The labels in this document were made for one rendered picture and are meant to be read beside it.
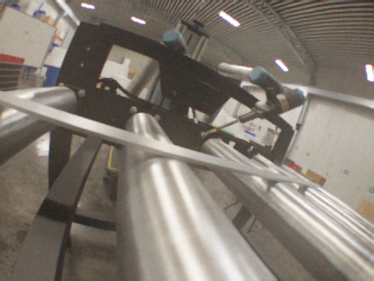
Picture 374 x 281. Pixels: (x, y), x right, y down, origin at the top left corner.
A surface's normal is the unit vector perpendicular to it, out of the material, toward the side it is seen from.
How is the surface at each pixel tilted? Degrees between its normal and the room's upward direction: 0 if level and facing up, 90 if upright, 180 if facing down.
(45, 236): 0
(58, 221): 0
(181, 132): 90
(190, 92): 90
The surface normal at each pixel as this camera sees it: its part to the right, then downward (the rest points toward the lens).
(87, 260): 0.38, -0.91
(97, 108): 0.32, 0.32
